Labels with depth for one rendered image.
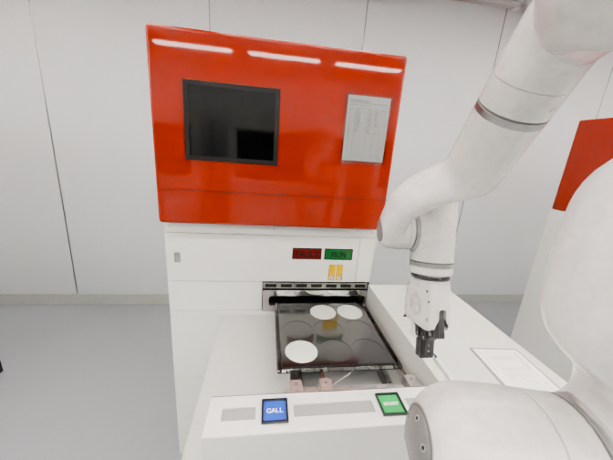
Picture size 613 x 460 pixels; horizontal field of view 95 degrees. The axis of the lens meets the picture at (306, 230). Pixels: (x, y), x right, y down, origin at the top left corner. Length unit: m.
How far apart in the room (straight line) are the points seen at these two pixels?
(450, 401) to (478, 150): 0.32
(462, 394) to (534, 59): 0.35
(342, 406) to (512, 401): 0.45
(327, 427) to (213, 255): 0.71
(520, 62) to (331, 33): 2.36
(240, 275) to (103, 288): 2.18
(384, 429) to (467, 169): 0.54
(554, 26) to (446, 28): 2.82
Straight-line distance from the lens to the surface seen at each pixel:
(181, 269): 1.19
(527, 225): 3.77
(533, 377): 1.02
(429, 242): 0.59
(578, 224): 0.29
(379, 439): 0.76
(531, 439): 0.34
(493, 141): 0.46
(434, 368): 0.90
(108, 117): 2.82
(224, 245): 1.12
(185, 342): 1.36
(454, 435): 0.32
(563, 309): 0.30
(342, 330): 1.05
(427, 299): 0.61
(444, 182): 0.51
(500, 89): 0.45
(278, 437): 0.69
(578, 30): 0.27
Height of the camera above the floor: 1.50
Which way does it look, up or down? 16 degrees down
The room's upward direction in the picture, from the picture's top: 4 degrees clockwise
